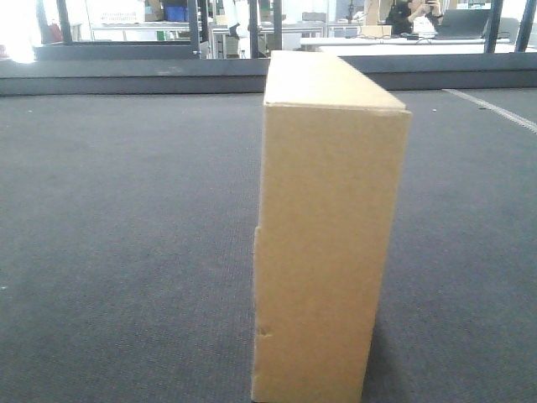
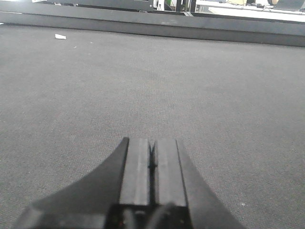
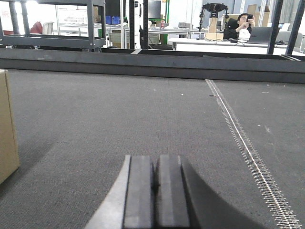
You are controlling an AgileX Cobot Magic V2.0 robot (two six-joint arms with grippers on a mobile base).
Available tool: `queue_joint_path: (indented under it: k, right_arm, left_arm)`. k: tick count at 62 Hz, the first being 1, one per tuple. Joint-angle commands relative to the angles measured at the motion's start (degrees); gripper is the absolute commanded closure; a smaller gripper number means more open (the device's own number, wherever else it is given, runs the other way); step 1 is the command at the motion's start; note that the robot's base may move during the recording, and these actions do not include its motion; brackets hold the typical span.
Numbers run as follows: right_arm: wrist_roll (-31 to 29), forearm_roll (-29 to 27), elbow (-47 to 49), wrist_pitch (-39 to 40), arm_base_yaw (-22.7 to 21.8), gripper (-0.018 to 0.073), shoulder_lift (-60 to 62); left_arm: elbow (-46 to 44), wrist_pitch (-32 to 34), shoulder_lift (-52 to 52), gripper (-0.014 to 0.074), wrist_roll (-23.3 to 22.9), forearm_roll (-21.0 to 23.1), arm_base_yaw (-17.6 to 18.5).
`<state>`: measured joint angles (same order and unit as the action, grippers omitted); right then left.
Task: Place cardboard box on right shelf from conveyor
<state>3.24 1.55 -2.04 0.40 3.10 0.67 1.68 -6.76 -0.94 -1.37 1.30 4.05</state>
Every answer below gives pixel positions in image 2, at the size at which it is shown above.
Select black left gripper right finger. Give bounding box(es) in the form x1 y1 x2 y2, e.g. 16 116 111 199
153 139 244 229

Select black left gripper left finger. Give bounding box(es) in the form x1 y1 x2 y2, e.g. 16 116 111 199
14 137 151 229

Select white paper scrap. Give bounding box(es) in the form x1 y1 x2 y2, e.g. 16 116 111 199
55 34 66 40

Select white background table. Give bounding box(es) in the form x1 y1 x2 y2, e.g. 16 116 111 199
194 0 305 22

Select black conveyor side rail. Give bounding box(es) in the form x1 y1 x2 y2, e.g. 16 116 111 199
0 1 305 47

